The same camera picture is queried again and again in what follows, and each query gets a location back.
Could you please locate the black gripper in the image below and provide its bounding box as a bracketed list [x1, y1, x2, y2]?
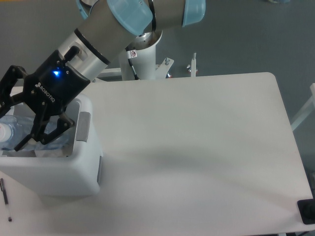
[0, 50, 90, 151]

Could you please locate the crushed clear plastic bottle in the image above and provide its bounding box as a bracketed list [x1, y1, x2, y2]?
[0, 115, 70, 151]

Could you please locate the white paper wrapper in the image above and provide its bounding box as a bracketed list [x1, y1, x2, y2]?
[34, 148, 72, 158]

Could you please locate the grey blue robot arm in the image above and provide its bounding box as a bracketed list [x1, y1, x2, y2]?
[0, 0, 206, 151]

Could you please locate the white open trash can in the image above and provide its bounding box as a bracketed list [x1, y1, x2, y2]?
[0, 93, 103, 196]

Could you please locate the black pen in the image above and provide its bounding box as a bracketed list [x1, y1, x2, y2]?
[0, 178, 12, 222]

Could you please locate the black device at table edge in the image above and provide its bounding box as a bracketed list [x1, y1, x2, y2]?
[297, 199, 315, 225]

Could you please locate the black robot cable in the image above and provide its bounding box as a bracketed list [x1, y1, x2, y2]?
[126, 50, 141, 81]

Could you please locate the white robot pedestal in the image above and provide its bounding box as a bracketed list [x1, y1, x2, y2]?
[93, 30, 175, 83]

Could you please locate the white clamp post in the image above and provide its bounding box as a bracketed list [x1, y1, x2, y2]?
[187, 52, 198, 77]

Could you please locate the white metal frame right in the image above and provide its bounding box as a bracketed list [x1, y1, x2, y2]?
[290, 83, 315, 131]

